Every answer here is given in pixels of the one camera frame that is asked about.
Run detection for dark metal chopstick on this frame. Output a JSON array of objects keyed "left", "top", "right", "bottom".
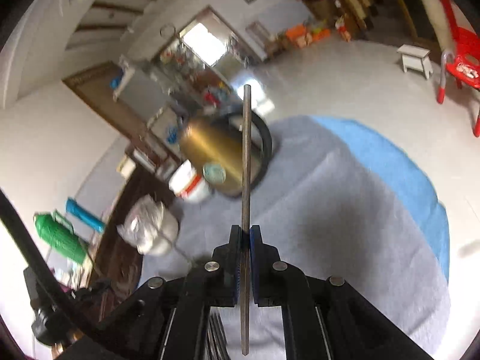
[{"left": 240, "top": 85, "right": 251, "bottom": 356}]

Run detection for grey tablecloth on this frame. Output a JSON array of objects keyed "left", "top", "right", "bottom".
[{"left": 139, "top": 115, "right": 450, "bottom": 360}]

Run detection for white basin with plastic bag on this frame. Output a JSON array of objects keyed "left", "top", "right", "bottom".
[{"left": 116, "top": 195, "right": 179, "bottom": 256}]

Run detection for dark carved wooden chair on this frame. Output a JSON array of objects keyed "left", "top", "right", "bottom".
[{"left": 87, "top": 168, "right": 175, "bottom": 322}]

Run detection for red white stacked bowls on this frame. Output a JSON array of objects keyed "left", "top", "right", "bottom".
[{"left": 168, "top": 160, "right": 212, "bottom": 204}]

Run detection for gold electric kettle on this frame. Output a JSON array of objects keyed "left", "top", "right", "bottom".
[{"left": 179, "top": 105, "right": 272, "bottom": 198}]

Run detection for blue thermos bottle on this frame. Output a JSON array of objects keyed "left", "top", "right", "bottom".
[{"left": 65, "top": 197, "right": 106, "bottom": 233}]

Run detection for green thermos flask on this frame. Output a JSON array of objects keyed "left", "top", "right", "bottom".
[{"left": 33, "top": 211, "right": 88, "bottom": 265}]

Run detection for grey refrigerator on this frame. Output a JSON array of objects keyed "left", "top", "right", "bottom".
[{"left": 113, "top": 55, "right": 176, "bottom": 127}]

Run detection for small white stool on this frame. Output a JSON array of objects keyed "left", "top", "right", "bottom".
[{"left": 397, "top": 44, "right": 434, "bottom": 80}]

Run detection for red plastic chair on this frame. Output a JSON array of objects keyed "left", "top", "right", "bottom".
[{"left": 417, "top": 0, "right": 480, "bottom": 138}]

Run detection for black cable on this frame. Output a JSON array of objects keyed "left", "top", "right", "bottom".
[{"left": 0, "top": 188, "right": 99, "bottom": 340}]

